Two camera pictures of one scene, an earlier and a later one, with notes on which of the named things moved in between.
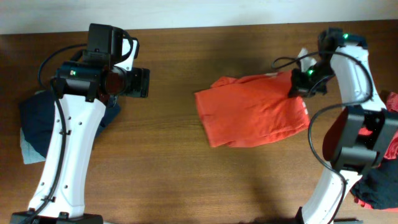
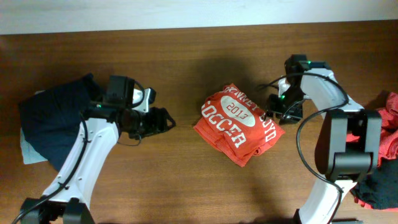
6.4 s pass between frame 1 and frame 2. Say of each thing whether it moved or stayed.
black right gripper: moved
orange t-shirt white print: moved
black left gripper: moved
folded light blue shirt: stayed
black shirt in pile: stayed
